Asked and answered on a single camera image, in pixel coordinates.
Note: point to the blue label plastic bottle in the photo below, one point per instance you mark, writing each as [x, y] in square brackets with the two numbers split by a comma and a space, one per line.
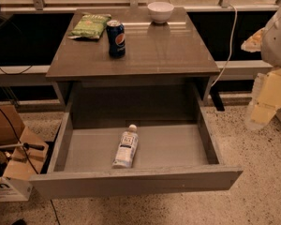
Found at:
[126, 149]

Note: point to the open grey top drawer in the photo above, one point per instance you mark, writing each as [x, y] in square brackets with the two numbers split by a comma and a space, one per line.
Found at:
[173, 156]

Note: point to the green chip bag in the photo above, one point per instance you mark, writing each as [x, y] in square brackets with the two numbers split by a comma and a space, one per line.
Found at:
[90, 26]

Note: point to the cardboard box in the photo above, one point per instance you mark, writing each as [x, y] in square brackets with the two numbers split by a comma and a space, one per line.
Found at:
[17, 165]

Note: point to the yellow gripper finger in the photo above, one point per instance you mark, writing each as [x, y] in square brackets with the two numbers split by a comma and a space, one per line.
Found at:
[266, 100]
[253, 43]

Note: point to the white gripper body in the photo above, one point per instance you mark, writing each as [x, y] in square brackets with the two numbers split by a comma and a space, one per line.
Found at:
[277, 44]

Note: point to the blue pepsi can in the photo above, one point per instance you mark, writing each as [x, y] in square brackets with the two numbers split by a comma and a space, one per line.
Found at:
[116, 37]

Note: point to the black handled tool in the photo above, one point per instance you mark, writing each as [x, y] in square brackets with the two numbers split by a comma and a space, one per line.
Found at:
[24, 145]

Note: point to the white bowl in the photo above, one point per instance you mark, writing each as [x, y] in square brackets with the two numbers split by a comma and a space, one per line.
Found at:
[160, 12]

